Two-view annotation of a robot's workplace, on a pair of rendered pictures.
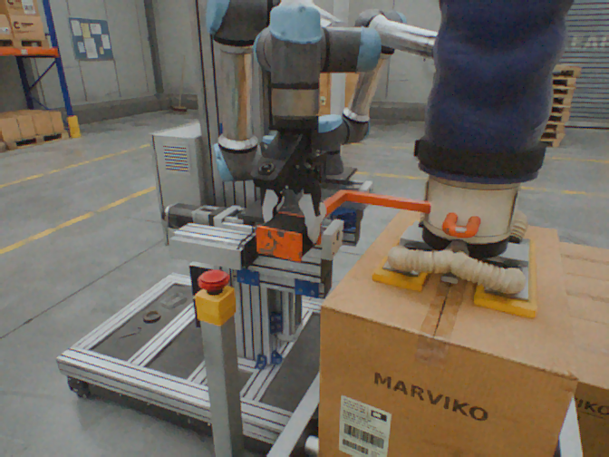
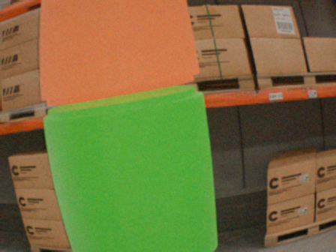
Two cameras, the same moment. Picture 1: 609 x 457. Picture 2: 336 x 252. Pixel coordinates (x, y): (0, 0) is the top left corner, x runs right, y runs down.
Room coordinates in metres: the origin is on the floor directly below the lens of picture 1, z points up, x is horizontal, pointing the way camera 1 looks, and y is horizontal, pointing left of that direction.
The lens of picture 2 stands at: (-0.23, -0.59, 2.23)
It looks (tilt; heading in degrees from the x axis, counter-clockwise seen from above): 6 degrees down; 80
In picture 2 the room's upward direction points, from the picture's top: 8 degrees counter-clockwise
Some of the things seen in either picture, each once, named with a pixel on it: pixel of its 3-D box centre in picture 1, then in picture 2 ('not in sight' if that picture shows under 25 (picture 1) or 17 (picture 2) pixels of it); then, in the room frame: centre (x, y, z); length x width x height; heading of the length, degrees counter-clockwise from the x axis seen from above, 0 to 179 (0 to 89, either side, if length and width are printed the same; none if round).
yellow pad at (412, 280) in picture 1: (416, 243); not in sight; (0.84, -0.26, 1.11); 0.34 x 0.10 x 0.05; 153
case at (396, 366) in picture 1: (447, 335); not in sight; (0.81, -0.35, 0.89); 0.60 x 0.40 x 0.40; 153
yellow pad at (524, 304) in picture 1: (509, 260); not in sight; (0.76, -0.43, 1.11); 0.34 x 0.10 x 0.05; 153
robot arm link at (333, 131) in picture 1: (328, 131); not in sight; (1.75, -0.12, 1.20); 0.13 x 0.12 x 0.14; 128
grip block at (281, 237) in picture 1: (289, 235); not in sight; (0.65, 0.02, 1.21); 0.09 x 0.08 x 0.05; 63
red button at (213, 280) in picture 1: (214, 283); not in sight; (0.82, 0.20, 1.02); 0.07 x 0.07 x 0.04
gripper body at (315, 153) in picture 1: (297, 153); not in sight; (0.68, 0.01, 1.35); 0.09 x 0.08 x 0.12; 153
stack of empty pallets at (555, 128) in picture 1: (531, 103); not in sight; (7.89, -4.25, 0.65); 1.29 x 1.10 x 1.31; 159
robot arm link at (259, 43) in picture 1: (287, 50); not in sight; (0.78, 0.02, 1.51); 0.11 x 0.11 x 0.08; 18
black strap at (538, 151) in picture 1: (476, 150); not in sight; (0.80, -0.35, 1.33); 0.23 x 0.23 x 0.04
